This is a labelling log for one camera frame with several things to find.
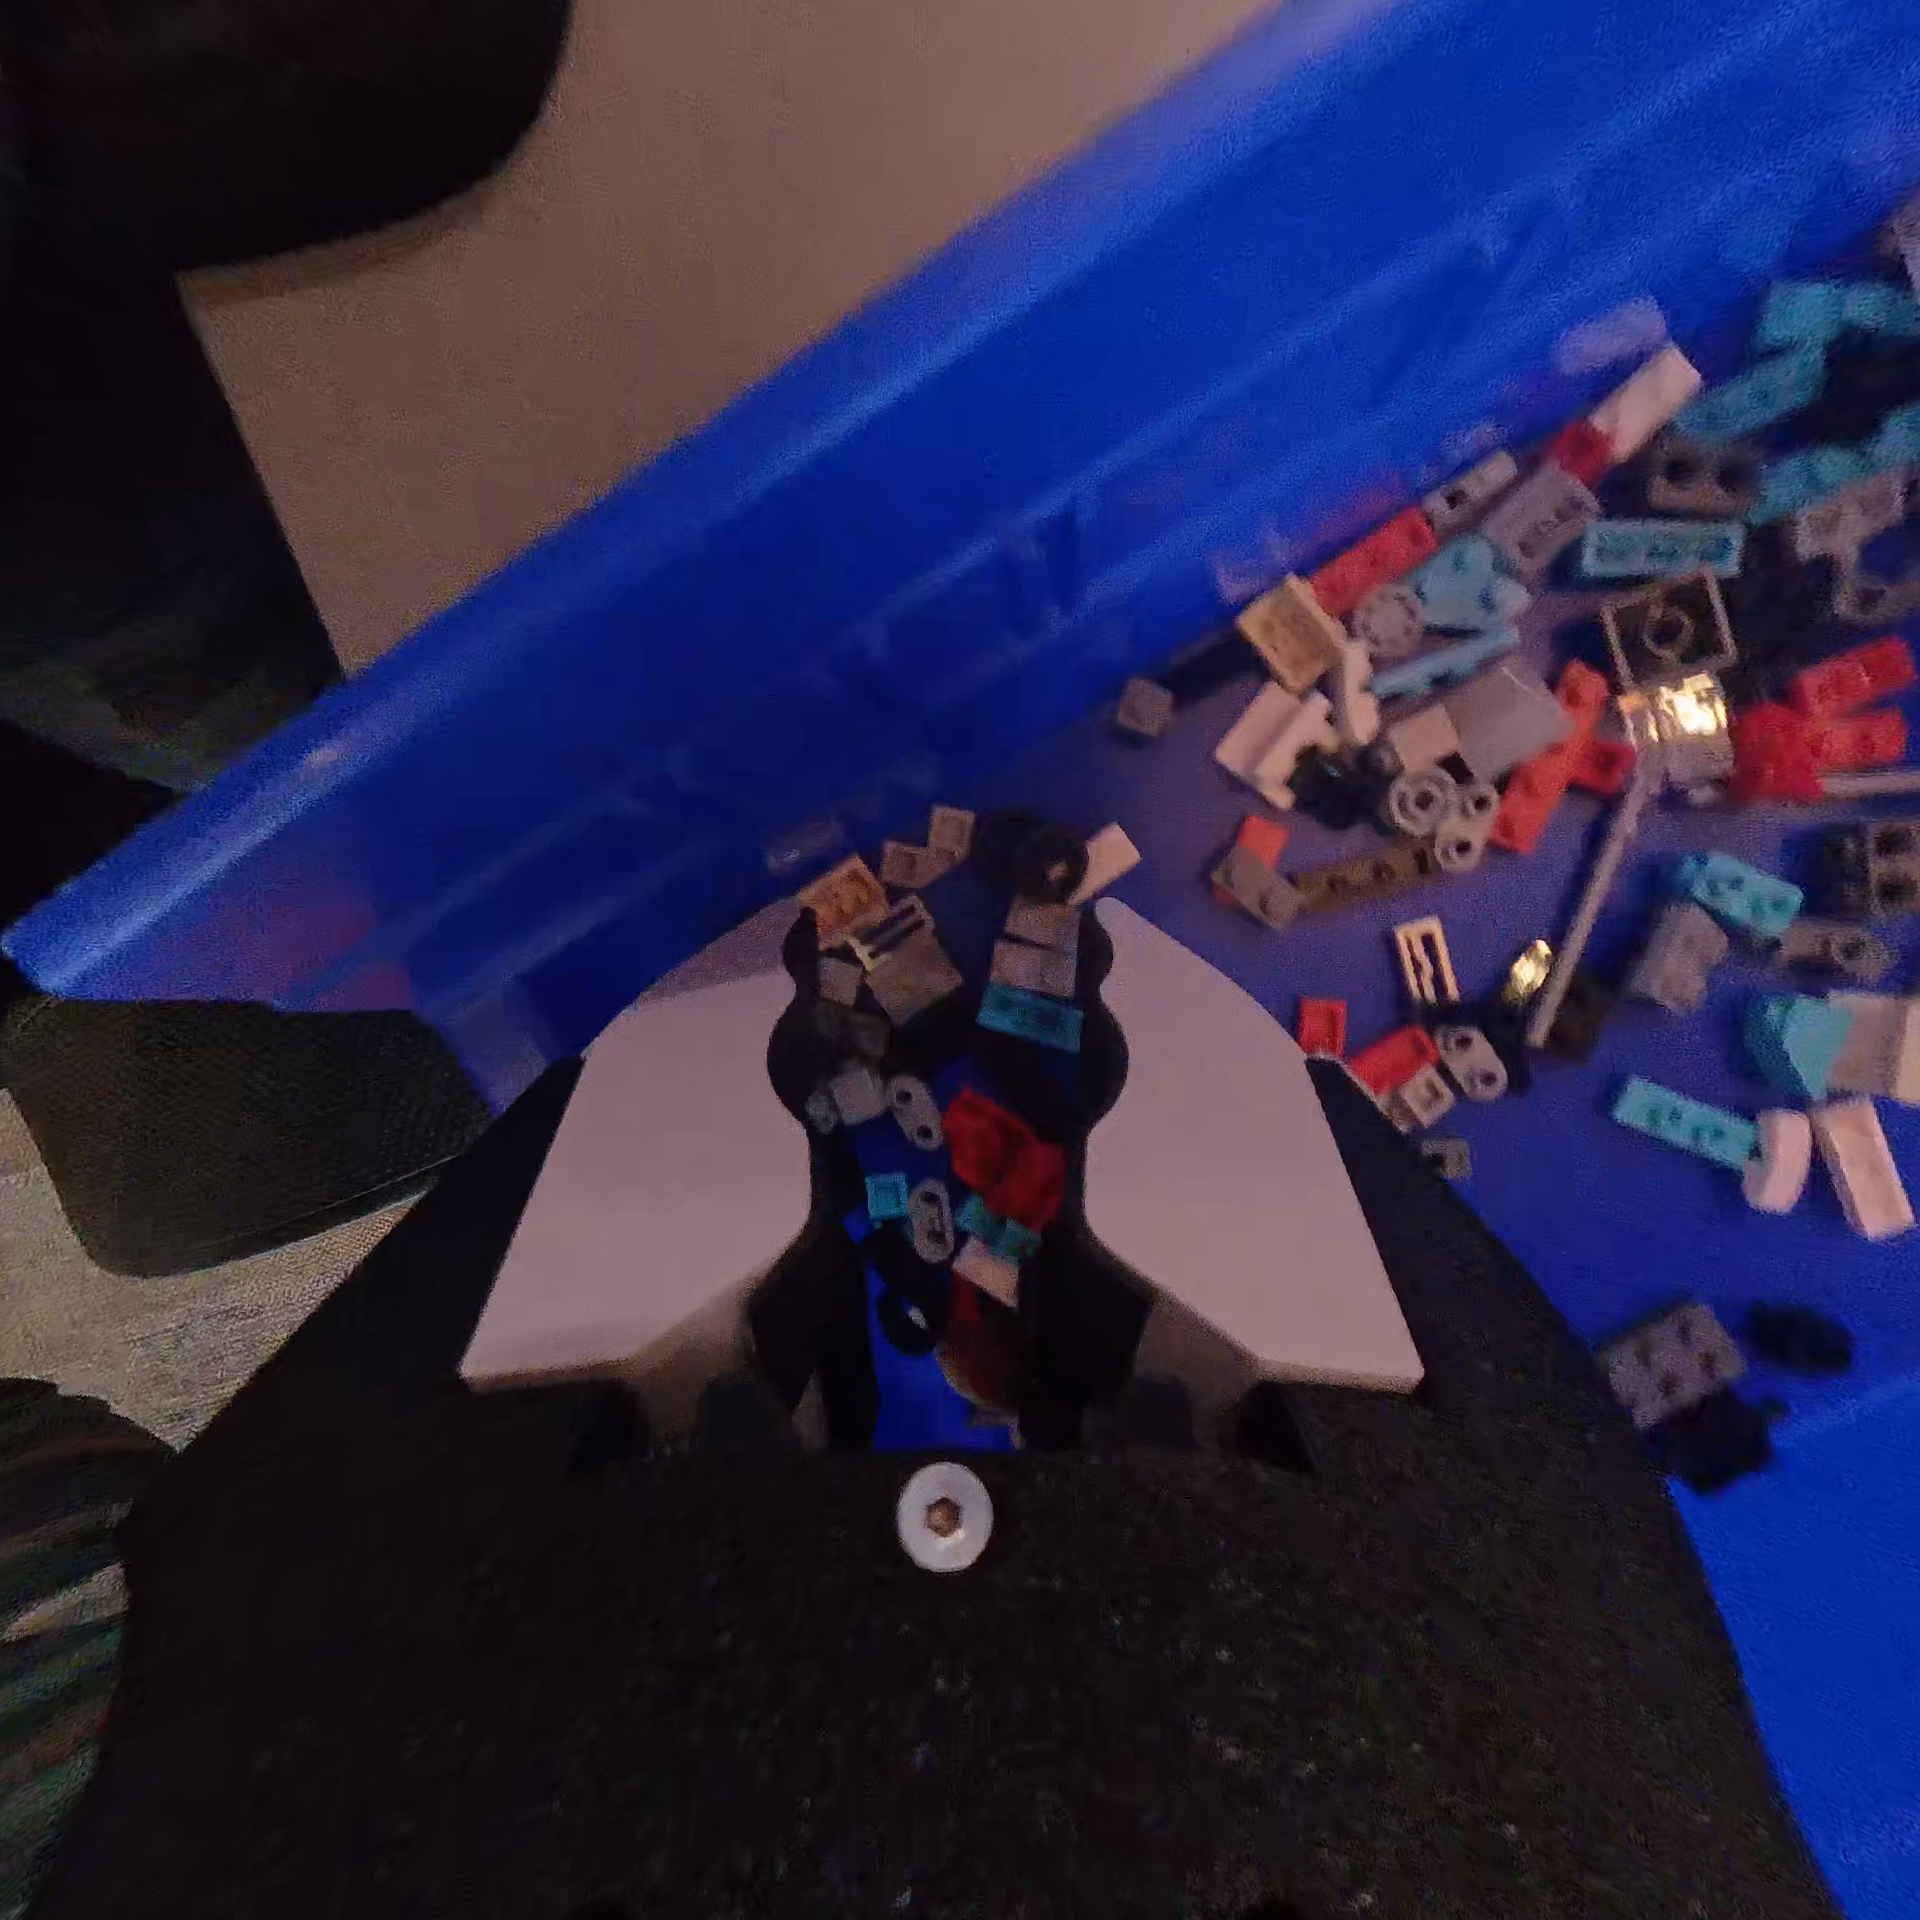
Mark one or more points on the black mesh chair seat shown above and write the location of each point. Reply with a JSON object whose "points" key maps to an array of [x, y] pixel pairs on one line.
{"points": [[224, 1126]]}

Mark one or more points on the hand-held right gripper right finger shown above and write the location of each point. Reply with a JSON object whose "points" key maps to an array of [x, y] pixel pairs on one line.
{"points": [[1244, 1201]]}

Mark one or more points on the pile of lego bricks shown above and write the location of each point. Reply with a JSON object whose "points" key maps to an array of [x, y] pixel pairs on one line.
{"points": [[1822, 706]]}

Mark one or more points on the blue plastic bin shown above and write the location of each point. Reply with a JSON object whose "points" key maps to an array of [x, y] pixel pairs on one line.
{"points": [[1050, 451]]}

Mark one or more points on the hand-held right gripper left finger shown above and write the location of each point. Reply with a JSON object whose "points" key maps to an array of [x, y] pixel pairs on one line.
{"points": [[646, 1201]]}

